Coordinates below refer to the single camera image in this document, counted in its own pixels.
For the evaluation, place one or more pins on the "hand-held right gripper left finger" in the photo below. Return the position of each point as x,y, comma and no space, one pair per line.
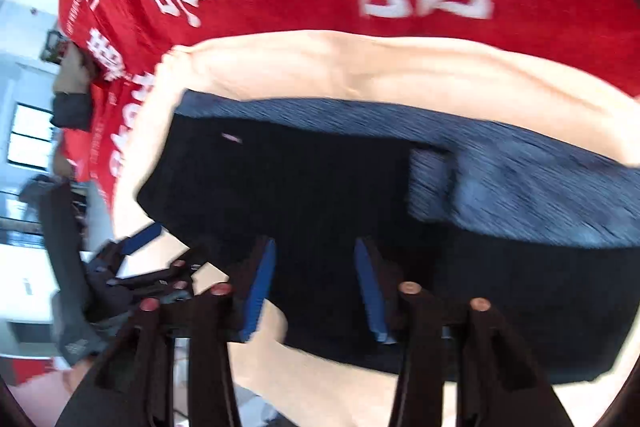
257,292

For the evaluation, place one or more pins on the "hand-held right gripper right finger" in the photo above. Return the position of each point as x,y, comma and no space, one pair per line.
372,292

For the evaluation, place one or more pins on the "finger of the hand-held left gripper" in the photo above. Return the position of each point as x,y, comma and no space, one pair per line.
165,277
142,238

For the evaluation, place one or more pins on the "black pants with patterned stripes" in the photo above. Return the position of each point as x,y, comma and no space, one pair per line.
325,187

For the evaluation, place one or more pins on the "person's left forearm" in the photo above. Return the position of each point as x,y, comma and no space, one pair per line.
45,389

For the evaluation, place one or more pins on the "peach blanket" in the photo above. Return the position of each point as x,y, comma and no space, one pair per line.
350,62

